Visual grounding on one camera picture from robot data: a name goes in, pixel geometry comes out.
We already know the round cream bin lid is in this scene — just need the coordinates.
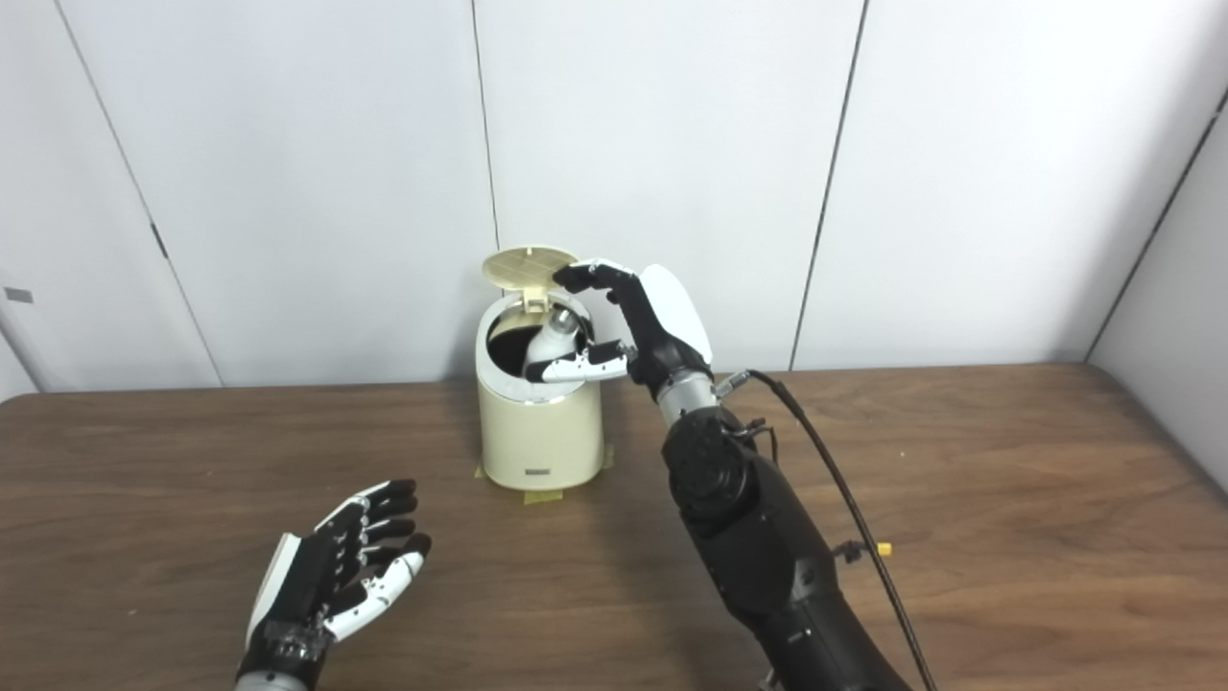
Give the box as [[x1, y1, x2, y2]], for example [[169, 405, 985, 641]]
[[481, 245, 579, 313]]

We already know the small white plastic bottle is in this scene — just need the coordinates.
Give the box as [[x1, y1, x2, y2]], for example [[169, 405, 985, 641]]
[[524, 307, 582, 380]]

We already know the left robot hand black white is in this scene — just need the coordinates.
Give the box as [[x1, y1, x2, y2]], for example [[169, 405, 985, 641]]
[[235, 479, 433, 687]]

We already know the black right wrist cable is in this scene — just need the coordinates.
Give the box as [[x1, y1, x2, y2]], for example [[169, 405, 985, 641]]
[[715, 369, 939, 691]]

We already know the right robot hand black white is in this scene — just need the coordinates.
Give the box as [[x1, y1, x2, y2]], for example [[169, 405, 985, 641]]
[[526, 259, 716, 399]]

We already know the cream-colored bin body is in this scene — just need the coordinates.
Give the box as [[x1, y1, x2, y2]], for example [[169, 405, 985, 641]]
[[475, 288, 615, 491]]

